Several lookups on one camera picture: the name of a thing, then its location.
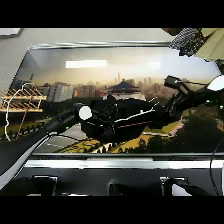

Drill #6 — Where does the black garment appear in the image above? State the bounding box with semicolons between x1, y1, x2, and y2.
79;96;188;145

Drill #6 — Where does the checked shirt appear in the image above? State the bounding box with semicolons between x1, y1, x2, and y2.
168;28;208;58

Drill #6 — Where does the pale yellow garment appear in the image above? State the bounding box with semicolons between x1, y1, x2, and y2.
194;28;224;63

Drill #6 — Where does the silver frame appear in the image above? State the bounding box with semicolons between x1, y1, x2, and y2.
23;152;224;197

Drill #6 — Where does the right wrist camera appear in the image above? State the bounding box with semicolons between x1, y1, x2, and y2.
163;75;192;95

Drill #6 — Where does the black cable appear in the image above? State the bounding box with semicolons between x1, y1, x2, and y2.
208;134;224;197

